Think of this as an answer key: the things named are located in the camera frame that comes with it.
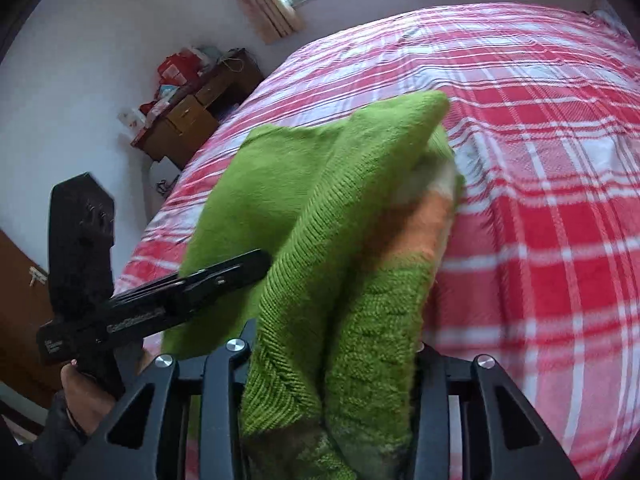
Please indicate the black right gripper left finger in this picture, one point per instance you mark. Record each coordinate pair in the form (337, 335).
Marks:
(145, 435)

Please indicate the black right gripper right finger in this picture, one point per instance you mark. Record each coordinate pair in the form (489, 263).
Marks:
(502, 435)

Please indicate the green orange striped knit sweater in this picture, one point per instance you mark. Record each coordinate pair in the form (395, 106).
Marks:
(355, 215)

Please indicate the left hand in black glove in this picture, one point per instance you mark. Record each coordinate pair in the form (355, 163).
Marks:
(75, 414)

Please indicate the brown wooden door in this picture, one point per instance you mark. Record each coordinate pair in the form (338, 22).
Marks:
(23, 310)

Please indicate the red white plaid bed sheet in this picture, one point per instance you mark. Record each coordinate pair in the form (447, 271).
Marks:
(542, 266)

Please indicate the white printed paper bag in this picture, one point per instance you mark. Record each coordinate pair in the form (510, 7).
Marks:
(163, 176)

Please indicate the brown wooden desk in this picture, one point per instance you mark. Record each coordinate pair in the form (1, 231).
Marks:
(195, 111)

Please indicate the white card box on desk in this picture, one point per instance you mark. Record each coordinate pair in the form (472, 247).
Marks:
(132, 119)

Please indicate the red gift box on desk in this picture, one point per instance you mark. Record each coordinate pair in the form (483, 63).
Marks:
(179, 68)

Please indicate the left beige floral curtain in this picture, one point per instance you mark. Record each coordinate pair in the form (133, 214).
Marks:
(271, 20)

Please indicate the silver door handle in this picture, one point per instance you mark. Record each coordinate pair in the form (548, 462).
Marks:
(36, 276)

